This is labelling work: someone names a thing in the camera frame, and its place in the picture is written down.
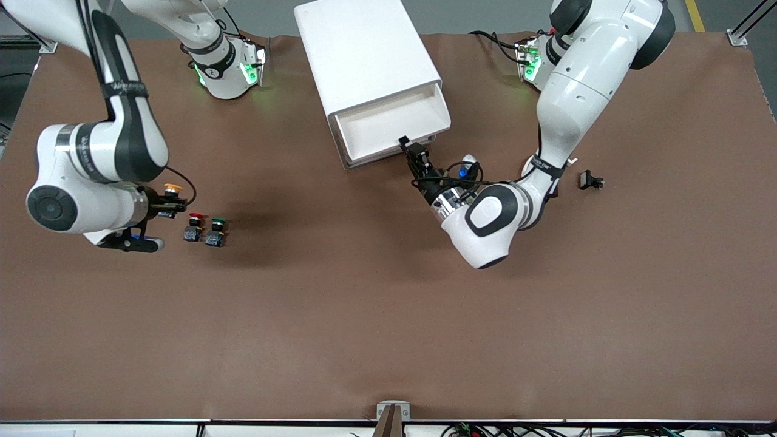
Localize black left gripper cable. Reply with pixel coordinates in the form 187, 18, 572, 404
413, 160, 524, 190

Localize green push button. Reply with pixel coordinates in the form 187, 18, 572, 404
205, 217, 229, 247

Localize tangled black cables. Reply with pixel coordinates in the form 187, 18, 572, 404
440, 422, 777, 437

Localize black arm base cable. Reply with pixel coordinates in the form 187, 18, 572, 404
469, 29, 529, 64

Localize white table edge rail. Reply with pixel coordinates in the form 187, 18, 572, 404
0, 418, 777, 437

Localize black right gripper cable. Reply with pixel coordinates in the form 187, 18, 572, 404
163, 166, 197, 208

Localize white curved plastic piece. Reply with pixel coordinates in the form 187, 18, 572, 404
522, 155, 577, 183

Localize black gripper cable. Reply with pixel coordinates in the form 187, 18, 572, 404
413, 160, 524, 190
163, 166, 197, 208

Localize aluminium frame profile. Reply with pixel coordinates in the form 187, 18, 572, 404
0, 33, 59, 54
728, 0, 777, 47

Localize grey metal bracket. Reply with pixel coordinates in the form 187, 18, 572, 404
376, 401, 411, 421

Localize brown table cover sheet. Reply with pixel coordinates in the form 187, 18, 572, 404
0, 33, 777, 422

